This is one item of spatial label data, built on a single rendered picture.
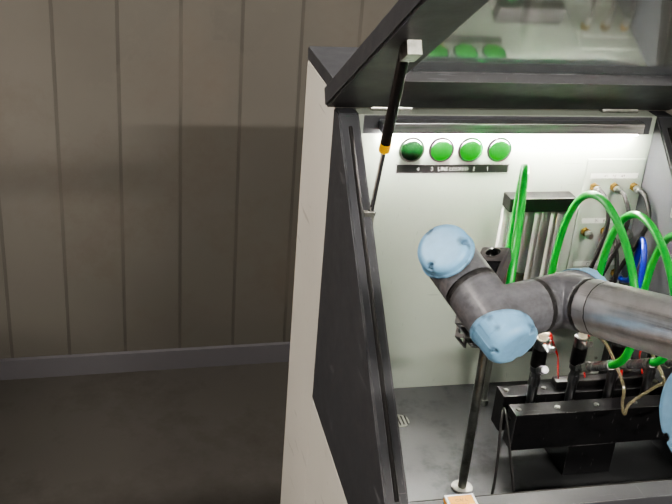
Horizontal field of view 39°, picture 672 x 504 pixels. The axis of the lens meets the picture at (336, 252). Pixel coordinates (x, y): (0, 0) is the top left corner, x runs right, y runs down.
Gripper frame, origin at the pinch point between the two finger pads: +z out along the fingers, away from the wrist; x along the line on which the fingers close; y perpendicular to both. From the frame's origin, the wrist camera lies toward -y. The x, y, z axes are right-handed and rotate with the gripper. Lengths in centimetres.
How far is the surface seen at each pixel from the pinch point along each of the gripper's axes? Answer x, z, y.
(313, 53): -49, -1, -57
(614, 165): 9, 29, -47
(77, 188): -176, 76, -67
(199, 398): -149, 140, -16
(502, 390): -7.1, 28.9, 2.4
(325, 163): -42, 3, -33
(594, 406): 9.3, 34.3, 2.2
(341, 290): -33.8, 5.5, -7.0
